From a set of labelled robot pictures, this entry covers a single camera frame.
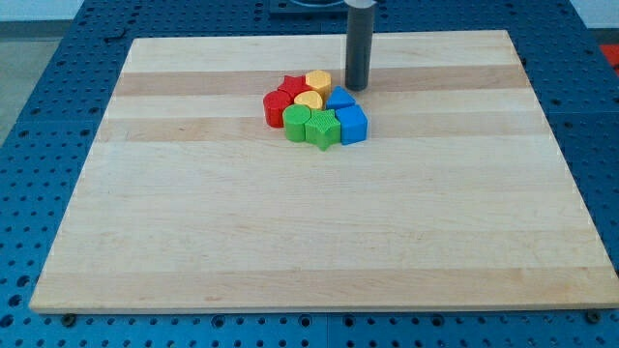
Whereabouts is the green star block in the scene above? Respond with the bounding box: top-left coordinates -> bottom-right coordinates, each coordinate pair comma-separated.
305,109 -> 341,151

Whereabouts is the grey cylindrical pointer tool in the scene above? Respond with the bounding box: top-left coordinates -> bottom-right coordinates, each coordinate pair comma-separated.
344,0 -> 376,91

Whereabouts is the blue cube block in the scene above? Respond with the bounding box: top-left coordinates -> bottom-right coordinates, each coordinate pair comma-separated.
336,105 -> 368,145

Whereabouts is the red cylinder block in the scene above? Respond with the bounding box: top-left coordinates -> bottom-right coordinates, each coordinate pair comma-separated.
263,90 -> 292,128

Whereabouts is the yellow hexagon block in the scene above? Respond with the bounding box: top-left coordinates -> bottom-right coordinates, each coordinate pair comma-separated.
305,70 -> 332,101

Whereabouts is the light wooden board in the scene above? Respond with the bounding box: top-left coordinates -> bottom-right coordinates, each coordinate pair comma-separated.
30,30 -> 618,314

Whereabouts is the yellow heart block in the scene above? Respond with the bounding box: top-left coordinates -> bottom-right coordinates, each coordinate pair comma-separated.
293,90 -> 324,110

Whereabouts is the red star block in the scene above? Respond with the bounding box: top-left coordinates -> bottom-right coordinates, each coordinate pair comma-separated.
278,75 -> 312,100

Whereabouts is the blue triangle block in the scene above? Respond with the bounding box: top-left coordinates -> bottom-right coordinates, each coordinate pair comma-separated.
325,86 -> 357,109

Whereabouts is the red object at right edge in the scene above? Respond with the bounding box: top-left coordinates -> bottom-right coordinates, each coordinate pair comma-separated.
600,43 -> 619,74

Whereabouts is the green cylinder block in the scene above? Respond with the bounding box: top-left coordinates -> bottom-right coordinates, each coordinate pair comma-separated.
282,104 -> 311,142

